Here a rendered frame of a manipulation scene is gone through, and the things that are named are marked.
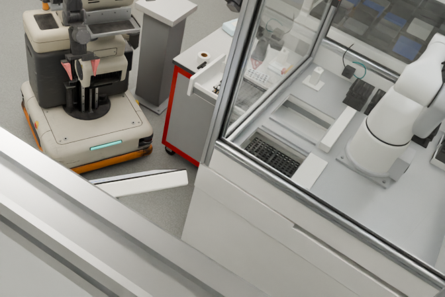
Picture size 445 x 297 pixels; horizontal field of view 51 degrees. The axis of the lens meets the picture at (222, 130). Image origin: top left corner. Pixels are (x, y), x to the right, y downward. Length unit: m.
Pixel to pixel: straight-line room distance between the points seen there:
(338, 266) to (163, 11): 1.84
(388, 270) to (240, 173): 0.59
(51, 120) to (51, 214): 2.58
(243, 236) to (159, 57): 1.54
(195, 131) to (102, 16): 0.90
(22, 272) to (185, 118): 2.39
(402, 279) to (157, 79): 2.10
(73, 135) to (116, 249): 2.50
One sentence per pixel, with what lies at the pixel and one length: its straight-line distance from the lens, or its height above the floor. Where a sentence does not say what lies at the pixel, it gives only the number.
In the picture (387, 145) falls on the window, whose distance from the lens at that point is 1.39.
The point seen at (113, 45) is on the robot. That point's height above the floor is 0.88.
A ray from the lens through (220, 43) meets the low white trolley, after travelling 2.76.
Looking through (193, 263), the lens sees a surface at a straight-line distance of 0.26.
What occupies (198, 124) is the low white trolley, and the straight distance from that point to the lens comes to 2.69.
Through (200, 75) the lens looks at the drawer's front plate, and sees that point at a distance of 2.23.
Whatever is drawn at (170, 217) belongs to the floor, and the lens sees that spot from 2.77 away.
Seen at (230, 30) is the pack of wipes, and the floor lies 0.79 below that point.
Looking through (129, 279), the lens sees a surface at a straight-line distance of 0.25.
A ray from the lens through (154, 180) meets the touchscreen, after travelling 1.39.
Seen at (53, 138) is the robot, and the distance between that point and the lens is 2.74.
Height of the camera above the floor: 2.27
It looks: 43 degrees down
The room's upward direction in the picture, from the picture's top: 16 degrees clockwise
